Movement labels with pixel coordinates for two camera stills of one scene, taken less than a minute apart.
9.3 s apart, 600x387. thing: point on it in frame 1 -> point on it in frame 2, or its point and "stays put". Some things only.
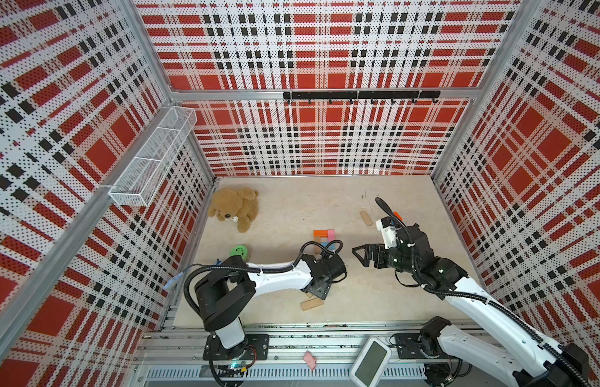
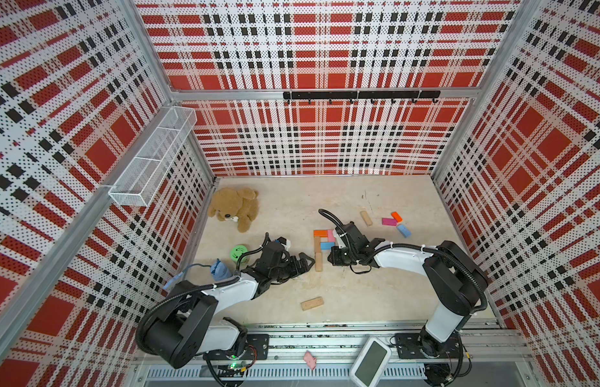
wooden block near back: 366,218 stays put
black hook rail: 352,95 stays put
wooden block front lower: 311,304 stays put
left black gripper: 322,292 -> 294,269
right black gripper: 377,249 -> 334,257
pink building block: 331,235 stays put
